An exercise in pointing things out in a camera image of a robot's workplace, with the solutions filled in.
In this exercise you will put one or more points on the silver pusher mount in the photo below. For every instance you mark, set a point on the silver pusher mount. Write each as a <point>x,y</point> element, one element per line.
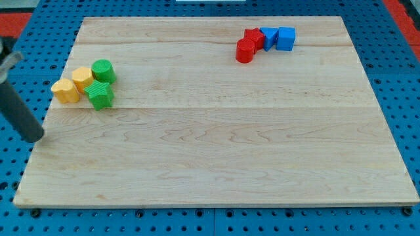
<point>9,58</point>

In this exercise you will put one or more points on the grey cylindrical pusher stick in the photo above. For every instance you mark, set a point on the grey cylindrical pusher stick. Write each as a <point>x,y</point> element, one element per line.
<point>18,114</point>

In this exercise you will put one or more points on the green star block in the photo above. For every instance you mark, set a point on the green star block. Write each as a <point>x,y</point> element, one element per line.
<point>100,95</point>

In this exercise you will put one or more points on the red star block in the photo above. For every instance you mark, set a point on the red star block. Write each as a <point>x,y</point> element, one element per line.
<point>256,36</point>

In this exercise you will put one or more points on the yellow heart block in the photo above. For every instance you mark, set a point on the yellow heart block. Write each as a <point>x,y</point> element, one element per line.
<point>65,91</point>

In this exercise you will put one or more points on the yellow hexagon block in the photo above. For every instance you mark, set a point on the yellow hexagon block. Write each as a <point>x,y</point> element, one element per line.
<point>82,78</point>

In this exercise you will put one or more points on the green cylinder block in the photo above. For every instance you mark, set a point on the green cylinder block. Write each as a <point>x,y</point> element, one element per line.
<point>103,71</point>

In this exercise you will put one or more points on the red cylinder block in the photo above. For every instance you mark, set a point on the red cylinder block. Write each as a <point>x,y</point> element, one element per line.
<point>245,49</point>

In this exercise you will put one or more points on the blue triangle block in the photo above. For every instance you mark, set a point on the blue triangle block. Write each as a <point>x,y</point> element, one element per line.
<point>270,37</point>

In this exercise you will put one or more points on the blue cube block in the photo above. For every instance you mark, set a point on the blue cube block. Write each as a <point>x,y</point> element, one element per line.
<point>286,38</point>

